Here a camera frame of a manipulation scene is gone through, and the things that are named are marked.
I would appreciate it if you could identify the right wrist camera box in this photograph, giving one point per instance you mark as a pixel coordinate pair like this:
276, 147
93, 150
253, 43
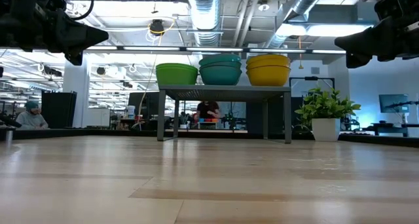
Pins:
396, 4

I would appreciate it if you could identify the silver ribbed ceiling duct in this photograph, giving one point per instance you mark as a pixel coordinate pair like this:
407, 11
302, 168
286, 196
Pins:
204, 17

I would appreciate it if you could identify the white bucket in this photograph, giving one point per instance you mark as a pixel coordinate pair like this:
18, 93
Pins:
131, 112

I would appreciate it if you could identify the person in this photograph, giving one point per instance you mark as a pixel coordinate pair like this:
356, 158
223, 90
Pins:
31, 119
207, 109

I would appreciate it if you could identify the green leafy plant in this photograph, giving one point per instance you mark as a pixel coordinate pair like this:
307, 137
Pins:
324, 104

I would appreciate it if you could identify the LED light bar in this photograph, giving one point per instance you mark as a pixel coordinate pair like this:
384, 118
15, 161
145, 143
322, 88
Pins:
212, 49

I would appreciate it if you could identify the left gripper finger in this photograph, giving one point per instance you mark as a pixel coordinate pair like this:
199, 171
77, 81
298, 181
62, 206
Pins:
74, 58
75, 35

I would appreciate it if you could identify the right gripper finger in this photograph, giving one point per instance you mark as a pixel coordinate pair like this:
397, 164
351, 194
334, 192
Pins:
353, 60
379, 40

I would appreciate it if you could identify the yellow patterned mini bowl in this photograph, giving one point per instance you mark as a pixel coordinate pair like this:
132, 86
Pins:
268, 63
268, 76

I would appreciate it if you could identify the round ceiling fixture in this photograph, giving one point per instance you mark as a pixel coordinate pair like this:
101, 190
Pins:
263, 6

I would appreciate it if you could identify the teal patterned mini bowl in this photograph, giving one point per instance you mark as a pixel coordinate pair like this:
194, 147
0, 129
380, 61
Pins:
219, 58
220, 64
221, 76

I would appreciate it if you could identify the white plant pot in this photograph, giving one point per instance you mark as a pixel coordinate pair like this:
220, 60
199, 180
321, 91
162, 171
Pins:
324, 129

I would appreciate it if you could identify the black rectangular stand frame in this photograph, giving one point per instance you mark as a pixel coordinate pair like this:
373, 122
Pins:
311, 78

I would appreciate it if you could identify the lit wall monitor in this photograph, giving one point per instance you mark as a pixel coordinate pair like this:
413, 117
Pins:
393, 103

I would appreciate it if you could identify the black round ceiling speaker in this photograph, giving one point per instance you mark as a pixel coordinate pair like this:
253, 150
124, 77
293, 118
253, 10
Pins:
101, 70

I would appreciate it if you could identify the black cabinet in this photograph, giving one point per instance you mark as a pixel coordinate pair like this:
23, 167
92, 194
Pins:
59, 109

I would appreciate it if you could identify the black low desk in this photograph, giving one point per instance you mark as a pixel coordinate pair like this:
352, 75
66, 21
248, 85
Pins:
393, 125

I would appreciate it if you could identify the grey perforated metal shelf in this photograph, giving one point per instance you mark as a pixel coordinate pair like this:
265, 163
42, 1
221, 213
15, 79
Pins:
226, 91

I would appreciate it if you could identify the green mini bowl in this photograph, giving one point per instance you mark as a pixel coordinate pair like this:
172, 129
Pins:
176, 78
176, 65

